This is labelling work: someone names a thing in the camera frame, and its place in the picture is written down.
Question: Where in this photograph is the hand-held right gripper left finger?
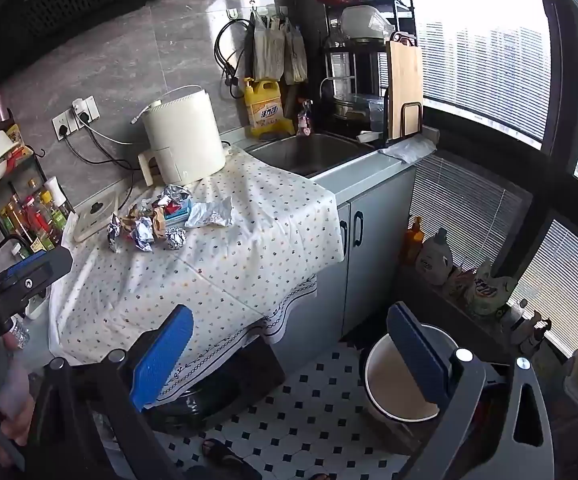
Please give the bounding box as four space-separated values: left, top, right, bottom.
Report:
29 304 195 480

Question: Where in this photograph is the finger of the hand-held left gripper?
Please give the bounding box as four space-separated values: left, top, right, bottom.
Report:
0 248 74 306

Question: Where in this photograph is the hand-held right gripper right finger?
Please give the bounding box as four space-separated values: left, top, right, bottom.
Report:
386 302 554 480

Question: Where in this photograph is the white trash bin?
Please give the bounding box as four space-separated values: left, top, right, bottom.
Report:
364 324 462 423

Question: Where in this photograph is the tall silver foil wrapper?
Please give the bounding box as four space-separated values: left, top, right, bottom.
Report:
106 213 122 253

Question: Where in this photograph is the silver blue foil wrapper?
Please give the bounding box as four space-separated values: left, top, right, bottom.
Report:
128 220 157 252

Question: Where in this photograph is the white silver bag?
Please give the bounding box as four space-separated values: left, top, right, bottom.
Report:
184 196 233 229

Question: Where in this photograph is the person's left hand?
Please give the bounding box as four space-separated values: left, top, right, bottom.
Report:
0 335 37 445

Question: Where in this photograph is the row of seasoning bottles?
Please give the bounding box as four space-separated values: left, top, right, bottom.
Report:
0 175 72 256

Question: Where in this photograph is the dark box under table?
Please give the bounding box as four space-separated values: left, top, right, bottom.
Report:
144 340 285 433

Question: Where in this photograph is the brown cardboard piece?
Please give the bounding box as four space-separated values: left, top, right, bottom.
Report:
381 417 420 453

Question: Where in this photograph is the white laundry detergent bottle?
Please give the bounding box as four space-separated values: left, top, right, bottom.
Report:
416 227 454 286

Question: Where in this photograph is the detergent refill pouch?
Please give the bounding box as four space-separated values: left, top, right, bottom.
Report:
471 260 517 316

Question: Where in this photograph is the orange bottle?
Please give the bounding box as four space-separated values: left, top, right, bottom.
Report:
401 216 424 266

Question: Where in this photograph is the black sandal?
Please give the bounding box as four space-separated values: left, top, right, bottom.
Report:
201 437 262 480

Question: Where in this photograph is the grey cabinet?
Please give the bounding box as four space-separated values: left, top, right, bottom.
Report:
269 160 417 361

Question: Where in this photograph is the floral tablecloth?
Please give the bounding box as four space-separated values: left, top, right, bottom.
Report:
49 147 346 408

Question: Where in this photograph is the silver foil bag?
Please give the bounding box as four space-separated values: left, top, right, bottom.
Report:
161 185 192 207

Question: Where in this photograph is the white cloth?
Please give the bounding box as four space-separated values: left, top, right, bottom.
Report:
380 136 437 163

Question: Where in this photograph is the white electric kettle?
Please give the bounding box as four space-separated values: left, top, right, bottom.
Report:
138 87 233 187

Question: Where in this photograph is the steel sink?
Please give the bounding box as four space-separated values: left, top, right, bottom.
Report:
244 132 375 178

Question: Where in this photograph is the steel pot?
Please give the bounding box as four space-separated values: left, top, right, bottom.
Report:
331 92 375 123

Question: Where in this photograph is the small pink bottle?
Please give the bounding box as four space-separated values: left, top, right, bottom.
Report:
296 100 315 137

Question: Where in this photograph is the wooden cutting board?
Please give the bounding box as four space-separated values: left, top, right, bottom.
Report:
385 40 425 141

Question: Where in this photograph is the yellow detergent bottle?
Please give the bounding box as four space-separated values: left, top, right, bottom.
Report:
243 77 295 140

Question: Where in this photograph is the steel faucet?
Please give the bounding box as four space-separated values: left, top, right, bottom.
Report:
319 76 357 106

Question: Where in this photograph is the black dish rack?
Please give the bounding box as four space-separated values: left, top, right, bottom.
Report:
321 0 425 145

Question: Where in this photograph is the hanging grey bag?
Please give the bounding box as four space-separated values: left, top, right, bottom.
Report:
251 12 287 81
283 17 309 85

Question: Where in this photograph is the white bowl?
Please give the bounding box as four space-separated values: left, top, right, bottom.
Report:
340 5 395 41

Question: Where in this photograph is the black power cable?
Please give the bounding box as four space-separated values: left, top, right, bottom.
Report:
64 119 142 203

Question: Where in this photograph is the white wall socket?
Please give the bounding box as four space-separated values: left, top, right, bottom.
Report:
72 95 101 122
52 112 77 141

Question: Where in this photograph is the white power cable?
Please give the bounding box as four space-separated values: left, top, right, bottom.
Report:
129 100 162 126

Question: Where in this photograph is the hanging black cable coil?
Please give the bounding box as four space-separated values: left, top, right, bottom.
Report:
214 19 252 98

